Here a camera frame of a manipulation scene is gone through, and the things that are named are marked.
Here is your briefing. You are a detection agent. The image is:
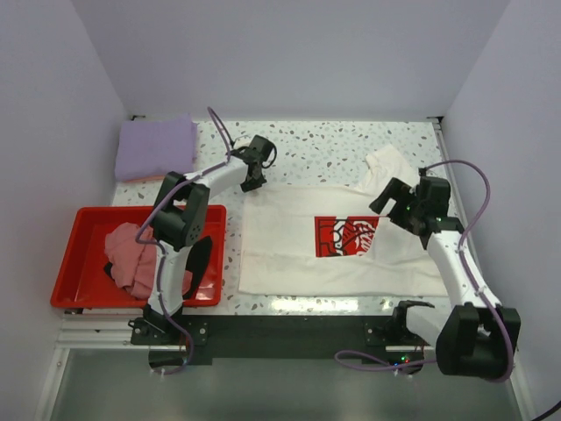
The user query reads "aluminium frame rail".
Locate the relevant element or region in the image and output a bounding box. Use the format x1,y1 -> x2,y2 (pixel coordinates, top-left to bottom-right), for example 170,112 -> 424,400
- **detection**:
55,314 -> 132,350

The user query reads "folded purple t-shirt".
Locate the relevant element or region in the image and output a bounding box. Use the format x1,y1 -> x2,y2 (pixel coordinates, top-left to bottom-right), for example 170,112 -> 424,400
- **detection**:
114,114 -> 197,182

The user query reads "black garment in bin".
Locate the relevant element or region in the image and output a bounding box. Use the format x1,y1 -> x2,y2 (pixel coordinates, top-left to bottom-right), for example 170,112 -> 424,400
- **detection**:
103,236 -> 213,299

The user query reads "red plastic bin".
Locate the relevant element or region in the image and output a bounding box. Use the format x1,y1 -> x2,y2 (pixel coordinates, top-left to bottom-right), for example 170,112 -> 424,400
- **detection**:
51,204 -> 227,309

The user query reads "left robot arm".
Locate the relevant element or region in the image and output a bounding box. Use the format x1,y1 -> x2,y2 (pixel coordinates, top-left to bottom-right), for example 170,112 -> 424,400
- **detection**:
133,135 -> 277,344

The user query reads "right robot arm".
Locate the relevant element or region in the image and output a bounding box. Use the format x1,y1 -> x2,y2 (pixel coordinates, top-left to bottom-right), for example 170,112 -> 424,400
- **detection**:
369,175 -> 521,382

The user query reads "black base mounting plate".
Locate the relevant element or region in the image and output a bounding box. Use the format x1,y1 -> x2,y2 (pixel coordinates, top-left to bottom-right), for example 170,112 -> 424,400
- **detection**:
128,315 -> 430,373

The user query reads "pink t-shirt in bin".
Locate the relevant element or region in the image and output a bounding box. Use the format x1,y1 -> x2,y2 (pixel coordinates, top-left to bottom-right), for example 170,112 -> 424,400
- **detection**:
103,221 -> 194,302

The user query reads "white t-shirt red print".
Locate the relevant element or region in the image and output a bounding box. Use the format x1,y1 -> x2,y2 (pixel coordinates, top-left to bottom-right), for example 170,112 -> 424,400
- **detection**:
239,145 -> 446,296

